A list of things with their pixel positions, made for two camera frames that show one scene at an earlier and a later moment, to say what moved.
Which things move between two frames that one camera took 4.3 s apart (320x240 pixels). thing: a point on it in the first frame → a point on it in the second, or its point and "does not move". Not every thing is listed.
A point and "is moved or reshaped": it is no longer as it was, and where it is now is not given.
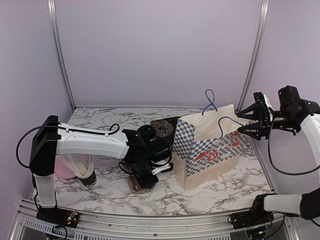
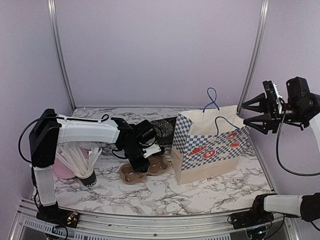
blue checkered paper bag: (207, 141) does not move
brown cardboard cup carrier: (135, 186) is moved or reshaped
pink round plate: (61, 170) does not move
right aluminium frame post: (253, 54) does not move
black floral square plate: (165, 128) does not move
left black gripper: (147, 183) → (138, 167)
